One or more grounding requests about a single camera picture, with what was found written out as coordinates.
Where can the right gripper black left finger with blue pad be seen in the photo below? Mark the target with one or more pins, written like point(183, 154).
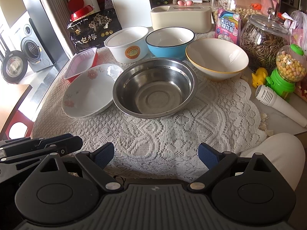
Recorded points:
point(93, 164)

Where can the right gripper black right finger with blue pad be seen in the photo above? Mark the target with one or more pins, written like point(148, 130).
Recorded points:
point(220, 166)

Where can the white floral plate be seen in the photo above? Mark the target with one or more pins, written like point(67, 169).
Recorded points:
point(91, 92)

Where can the stainless steel bowl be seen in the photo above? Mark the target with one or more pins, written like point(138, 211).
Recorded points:
point(155, 88)

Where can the red rectangular tray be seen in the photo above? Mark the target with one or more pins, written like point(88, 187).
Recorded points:
point(80, 63)

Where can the cream bowl yellow rim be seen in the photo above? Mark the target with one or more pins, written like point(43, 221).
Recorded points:
point(218, 59)

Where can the white bowl orange logo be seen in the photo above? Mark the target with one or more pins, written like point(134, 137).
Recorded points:
point(128, 45)

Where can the blue enamel bowl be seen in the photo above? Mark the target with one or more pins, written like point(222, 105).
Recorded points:
point(169, 42)

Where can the white lace tablecloth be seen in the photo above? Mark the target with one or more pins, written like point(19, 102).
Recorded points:
point(221, 115)

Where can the person's white trouser knee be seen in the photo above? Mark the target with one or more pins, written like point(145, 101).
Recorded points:
point(286, 153)

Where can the white toy microphone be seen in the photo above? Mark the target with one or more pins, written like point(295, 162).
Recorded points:
point(269, 97)

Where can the black frying pan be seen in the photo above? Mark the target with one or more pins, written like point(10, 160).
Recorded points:
point(14, 64)

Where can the yellow rubber duck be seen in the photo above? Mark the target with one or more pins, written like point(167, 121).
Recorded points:
point(259, 78)

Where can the green candy dispenser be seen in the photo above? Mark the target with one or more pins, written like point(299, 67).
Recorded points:
point(290, 69)

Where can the black tea package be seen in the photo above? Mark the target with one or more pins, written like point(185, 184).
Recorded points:
point(91, 31)

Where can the glass sunflower seed jar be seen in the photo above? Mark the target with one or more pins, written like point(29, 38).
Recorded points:
point(261, 38)

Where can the pink marshmallow bag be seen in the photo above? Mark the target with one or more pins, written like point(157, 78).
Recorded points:
point(228, 26)

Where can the beige tissue box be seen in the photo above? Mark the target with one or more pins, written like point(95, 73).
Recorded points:
point(195, 17)

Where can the red lidded jar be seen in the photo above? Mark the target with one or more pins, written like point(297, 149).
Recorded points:
point(79, 10)

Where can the pink bow ornament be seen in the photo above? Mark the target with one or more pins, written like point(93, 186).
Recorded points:
point(185, 3)

